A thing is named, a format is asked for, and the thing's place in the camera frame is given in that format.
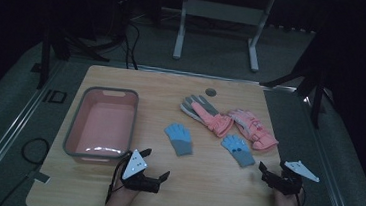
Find pink basin with grey rim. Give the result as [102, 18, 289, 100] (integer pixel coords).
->
[62, 83, 140, 167]

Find white desk frame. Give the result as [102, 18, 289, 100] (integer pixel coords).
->
[171, 0, 277, 74]

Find black tripod stand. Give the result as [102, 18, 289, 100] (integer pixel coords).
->
[35, 16, 115, 96]
[256, 19, 337, 131]

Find plain blue knit glove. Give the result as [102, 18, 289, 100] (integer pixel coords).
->
[161, 122, 196, 158]

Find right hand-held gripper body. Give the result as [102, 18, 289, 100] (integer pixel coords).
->
[262, 157, 322, 199]

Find person's right hand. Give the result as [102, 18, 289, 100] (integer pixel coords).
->
[271, 184, 306, 206]

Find pink glove with white stripe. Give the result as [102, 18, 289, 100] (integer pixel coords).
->
[223, 107, 283, 153]

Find grey tape piece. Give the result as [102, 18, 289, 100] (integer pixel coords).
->
[26, 170, 51, 185]

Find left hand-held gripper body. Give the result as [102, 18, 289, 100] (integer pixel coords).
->
[118, 147, 165, 194]

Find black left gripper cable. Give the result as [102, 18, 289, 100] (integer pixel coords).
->
[105, 149, 134, 206]

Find person's left hand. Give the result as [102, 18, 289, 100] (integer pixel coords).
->
[108, 175, 142, 205]

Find black hanging cables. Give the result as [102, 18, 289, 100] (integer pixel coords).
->
[120, 17, 143, 71]

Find pink glove with grey palm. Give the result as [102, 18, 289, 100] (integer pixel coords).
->
[177, 93, 237, 139]

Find black floor cable loop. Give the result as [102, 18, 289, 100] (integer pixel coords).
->
[19, 135, 51, 167]

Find metal floor rail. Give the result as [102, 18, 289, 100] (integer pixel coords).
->
[0, 56, 67, 206]
[291, 92, 366, 206]

